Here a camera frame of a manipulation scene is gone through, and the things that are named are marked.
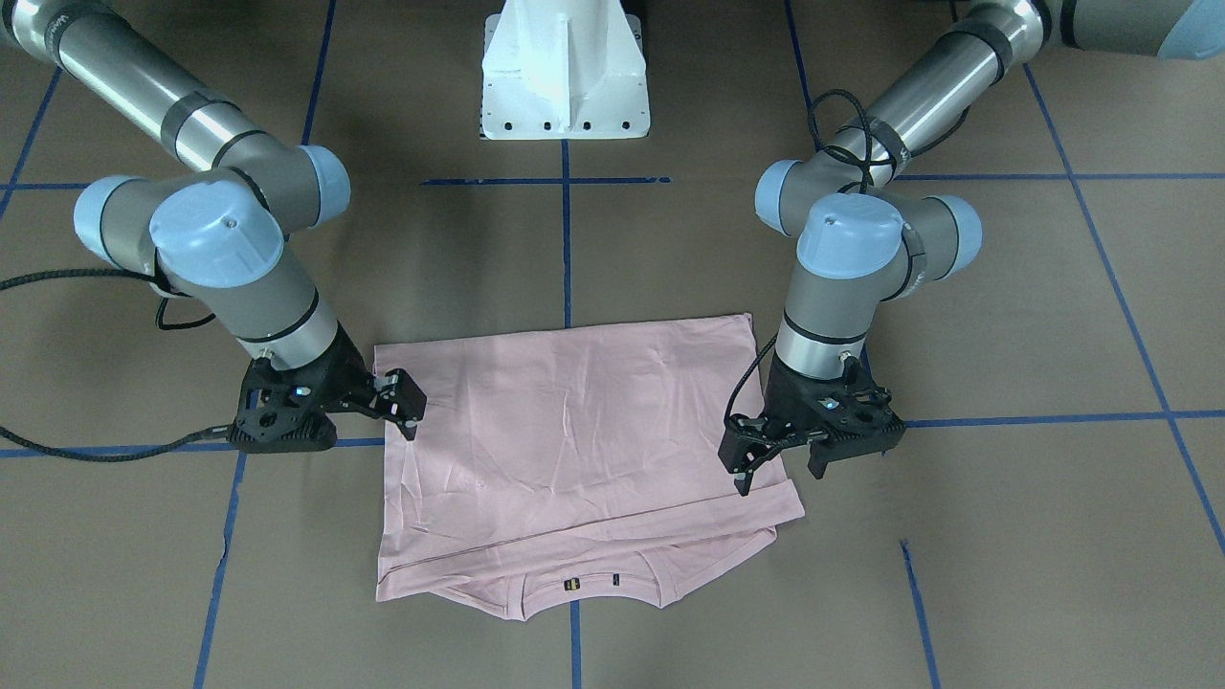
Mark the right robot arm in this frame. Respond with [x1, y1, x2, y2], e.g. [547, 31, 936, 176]
[2, 1, 426, 454]

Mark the white central mounting post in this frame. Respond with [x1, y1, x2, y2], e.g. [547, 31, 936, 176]
[479, 1, 652, 141]

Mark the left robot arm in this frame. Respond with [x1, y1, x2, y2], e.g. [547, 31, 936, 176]
[719, 1, 1223, 497]

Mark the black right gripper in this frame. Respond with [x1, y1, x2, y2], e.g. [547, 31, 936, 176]
[244, 327, 428, 443]

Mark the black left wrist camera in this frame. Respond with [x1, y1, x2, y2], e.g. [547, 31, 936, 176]
[809, 389, 907, 479]

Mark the pink printed t-shirt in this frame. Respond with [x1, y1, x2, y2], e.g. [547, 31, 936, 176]
[375, 314, 805, 622]

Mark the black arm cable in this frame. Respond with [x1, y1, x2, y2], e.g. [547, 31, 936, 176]
[723, 89, 971, 432]

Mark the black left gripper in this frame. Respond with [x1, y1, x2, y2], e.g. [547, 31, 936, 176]
[719, 357, 884, 497]

